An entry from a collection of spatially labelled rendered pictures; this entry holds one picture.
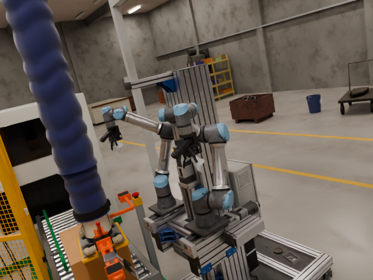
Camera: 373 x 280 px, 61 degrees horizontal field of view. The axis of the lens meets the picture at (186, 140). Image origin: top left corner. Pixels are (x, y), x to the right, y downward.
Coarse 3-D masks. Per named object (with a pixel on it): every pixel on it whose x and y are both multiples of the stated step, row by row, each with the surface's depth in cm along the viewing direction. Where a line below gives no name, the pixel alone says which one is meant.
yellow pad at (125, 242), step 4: (116, 224) 220; (120, 228) 214; (120, 232) 208; (112, 236) 205; (116, 236) 200; (124, 236) 203; (124, 240) 197; (116, 244) 195; (120, 244) 194; (124, 244) 194; (116, 248) 192
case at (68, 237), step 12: (72, 228) 264; (72, 240) 244; (72, 252) 226; (120, 252) 226; (72, 264) 211; (84, 264) 214; (96, 264) 218; (132, 264) 232; (84, 276) 215; (96, 276) 219; (132, 276) 233
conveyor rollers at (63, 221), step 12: (60, 216) 402; (72, 216) 392; (48, 228) 378; (60, 228) 368; (48, 240) 345; (60, 240) 342; (60, 264) 292; (60, 276) 276; (72, 276) 272; (144, 276) 247
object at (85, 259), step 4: (84, 236) 208; (80, 240) 209; (80, 244) 204; (92, 244) 200; (80, 248) 200; (84, 248) 198; (80, 252) 195; (96, 252) 191; (80, 256) 191; (84, 256) 189; (88, 256) 188; (92, 256) 188; (96, 256) 188; (84, 260) 186; (88, 260) 186
